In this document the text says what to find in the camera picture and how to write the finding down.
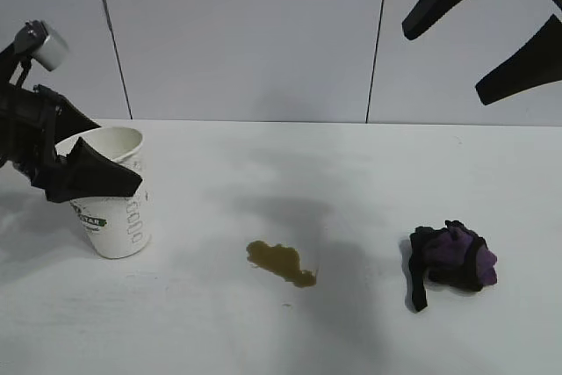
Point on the purple black cloth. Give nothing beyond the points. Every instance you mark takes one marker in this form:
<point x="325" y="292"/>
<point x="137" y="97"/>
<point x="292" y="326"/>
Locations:
<point x="443" y="256"/>

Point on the white paper coffee cup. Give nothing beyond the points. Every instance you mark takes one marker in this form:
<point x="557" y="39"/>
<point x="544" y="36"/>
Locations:
<point x="114" y="225"/>

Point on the brown coffee spill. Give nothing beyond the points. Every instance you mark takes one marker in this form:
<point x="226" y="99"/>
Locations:
<point x="281" y="263"/>

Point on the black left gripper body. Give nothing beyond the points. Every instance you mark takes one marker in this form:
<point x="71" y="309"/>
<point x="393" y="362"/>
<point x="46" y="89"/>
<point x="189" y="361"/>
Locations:
<point x="26" y="129"/>

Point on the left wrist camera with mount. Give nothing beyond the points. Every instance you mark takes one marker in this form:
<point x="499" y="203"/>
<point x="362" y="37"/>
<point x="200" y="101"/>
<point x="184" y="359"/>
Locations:
<point x="48" y="48"/>

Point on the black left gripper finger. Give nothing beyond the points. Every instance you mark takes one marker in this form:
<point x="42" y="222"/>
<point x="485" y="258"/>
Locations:
<point x="92" y="175"/>
<point x="72" y="122"/>

